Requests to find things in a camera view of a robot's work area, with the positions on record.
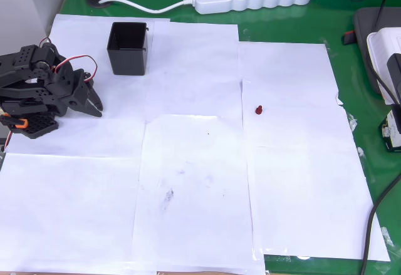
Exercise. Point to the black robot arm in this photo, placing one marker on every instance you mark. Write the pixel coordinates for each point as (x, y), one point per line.
(18, 68)

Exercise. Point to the white device at right edge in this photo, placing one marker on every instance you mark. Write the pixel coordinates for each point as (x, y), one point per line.
(379, 52)

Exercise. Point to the black camera device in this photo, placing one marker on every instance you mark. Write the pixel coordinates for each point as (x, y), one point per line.
(395, 74)

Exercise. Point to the orange black table clamp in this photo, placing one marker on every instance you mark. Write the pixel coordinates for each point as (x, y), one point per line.
(14, 121)

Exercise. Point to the red pawn piece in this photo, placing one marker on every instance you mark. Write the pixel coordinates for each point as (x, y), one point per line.
(258, 110)

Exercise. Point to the black square plastic cup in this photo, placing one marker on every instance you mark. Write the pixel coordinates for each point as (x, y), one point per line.
(128, 59)

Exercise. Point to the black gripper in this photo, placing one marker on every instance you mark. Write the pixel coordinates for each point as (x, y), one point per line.
(76, 99)

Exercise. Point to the white paper sheet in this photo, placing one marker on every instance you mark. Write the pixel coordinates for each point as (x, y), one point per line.
(62, 209)
(78, 37)
(109, 131)
(194, 193)
(282, 62)
(297, 124)
(313, 209)
(194, 68)

